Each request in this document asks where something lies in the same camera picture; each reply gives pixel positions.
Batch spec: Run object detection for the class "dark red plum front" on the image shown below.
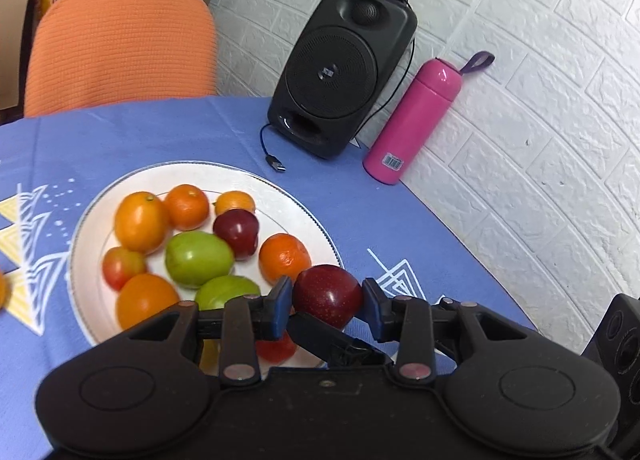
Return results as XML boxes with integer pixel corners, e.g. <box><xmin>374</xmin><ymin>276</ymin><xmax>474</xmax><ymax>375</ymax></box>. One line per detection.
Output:
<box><xmin>292</xmin><ymin>264</ymin><xmax>363</xmax><ymax>330</ymax></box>

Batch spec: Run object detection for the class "dark red plum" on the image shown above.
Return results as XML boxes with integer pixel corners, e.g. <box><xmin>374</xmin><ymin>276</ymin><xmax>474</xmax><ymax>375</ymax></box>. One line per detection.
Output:
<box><xmin>213</xmin><ymin>209</ymin><xmax>259</xmax><ymax>261</ymax></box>
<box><xmin>292</xmin><ymin>264</ymin><xmax>363</xmax><ymax>330</ymax></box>

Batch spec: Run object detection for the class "green fruit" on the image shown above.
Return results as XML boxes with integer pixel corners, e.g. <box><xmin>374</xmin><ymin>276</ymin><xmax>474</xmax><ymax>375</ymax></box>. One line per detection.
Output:
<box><xmin>165</xmin><ymin>231</ymin><xmax>234</xmax><ymax>289</ymax></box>
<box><xmin>194</xmin><ymin>275</ymin><xmax>260</xmax><ymax>311</ymax></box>

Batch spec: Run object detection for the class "dark red plum back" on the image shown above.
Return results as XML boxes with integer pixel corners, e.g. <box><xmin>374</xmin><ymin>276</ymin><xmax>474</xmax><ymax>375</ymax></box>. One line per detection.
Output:
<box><xmin>213</xmin><ymin>209</ymin><xmax>259</xmax><ymax>261</ymax></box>

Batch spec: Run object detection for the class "small orange kumquat front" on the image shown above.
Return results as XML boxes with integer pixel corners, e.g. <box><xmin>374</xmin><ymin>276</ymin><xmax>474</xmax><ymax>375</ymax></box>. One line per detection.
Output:
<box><xmin>214</xmin><ymin>191</ymin><xmax>256</xmax><ymax>215</ymax></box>

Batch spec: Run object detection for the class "small orange kumquat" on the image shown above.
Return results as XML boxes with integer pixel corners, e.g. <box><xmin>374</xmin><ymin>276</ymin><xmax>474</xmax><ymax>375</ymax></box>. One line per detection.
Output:
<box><xmin>214</xmin><ymin>191</ymin><xmax>256</xmax><ymax>215</ymax></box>
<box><xmin>0</xmin><ymin>272</ymin><xmax>9</xmax><ymax>310</ymax></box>

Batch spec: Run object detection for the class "large orange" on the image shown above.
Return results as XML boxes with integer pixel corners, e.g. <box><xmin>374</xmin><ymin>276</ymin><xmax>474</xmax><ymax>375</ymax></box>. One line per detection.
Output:
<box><xmin>114</xmin><ymin>191</ymin><xmax>171</xmax><ymax>254</ymax></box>
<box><xmin>115</xmin><ymin>273</ymin><xmax>180</xmax><ymax>330</ymax></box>

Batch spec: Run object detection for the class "small mandarin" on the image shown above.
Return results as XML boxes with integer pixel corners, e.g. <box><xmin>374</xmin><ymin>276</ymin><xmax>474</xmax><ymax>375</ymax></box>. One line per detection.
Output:
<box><xmin>164</xmin><ymin>184</ymin><xmax>210</xmax><ymax>231</ymax></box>

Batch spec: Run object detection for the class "red cherry tomato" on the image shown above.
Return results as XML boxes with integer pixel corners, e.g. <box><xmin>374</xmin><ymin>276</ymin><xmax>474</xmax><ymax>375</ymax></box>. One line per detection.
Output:
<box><xmin>101</xmin><ymin>247</ymin><xmax>148</xmax><ymax>291</ymax></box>

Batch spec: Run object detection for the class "dark orange mandarin in plate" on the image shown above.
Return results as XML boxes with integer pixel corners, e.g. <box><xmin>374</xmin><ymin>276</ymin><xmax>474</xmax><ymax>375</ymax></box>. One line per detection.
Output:
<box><xmin>258</xmin><ymin>233</ymin><xmax>311</xmax><ymax>286</ymax></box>

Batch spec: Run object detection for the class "white ceramic plate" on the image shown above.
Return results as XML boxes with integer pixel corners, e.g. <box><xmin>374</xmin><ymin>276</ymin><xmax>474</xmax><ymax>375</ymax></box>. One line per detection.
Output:
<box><xmin>67</xmin><ymin>161</ymin><xmax>343</xmax><ymax>345</ymax></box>

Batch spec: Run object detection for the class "large orange in plate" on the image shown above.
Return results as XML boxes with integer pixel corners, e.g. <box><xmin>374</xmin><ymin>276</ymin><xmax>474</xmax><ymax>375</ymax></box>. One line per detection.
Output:
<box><xmin>114</xmin><ymin>191</ymin><xmax>171</xmax><ymax>254</ymax></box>

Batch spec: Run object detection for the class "pink thermos bottle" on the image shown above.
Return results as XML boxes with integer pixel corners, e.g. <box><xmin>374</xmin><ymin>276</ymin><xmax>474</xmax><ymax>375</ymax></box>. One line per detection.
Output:
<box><xmin>363</xmin><ymin>51</ymin><xmax>495</xmax><ymax>185</ymax></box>

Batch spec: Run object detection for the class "blue patterned tablecloth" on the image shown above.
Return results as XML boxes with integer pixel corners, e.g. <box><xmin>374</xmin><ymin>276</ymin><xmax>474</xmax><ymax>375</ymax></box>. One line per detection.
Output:
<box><xmin>1</xmin><ymin>96</ymin><xmax>527</xmax><ymax>459</ymax></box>

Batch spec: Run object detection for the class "small orange kumquat back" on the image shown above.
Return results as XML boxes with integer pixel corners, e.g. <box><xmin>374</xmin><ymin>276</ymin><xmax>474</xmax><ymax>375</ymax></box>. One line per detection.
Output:
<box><xmin>0</xmin><ymin>272</ymin><xmax>9</xmax><ymax>310</ymax></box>

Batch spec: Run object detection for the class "black speaker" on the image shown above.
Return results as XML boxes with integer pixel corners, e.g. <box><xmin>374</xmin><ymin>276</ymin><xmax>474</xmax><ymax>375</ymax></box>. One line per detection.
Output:
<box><xmin>268</xmin><ymin>0</ymin><xmax>418</xmax><ymax>159</ymax></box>

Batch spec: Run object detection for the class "right orange chair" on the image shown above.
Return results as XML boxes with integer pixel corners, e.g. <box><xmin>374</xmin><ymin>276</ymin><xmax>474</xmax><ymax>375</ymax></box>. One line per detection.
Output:
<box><xmin>24</xmin><ymin>0</ymin><xmax>217</xmax><ymax>118</ymax></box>

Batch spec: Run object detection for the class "brown paper bag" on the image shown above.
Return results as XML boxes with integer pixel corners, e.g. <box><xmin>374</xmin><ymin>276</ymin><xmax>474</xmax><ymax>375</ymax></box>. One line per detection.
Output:
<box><xmin>1</xmin><ymin>0</ymin><xmax>36</xmax><ymax>115</ymax></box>

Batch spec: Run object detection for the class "black usb cable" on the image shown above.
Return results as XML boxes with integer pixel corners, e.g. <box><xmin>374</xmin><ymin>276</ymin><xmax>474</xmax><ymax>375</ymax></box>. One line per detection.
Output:
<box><xmin>258</xmin><ymin>121</ymin><xmax>288</xmax><ymax>174</ymax></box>

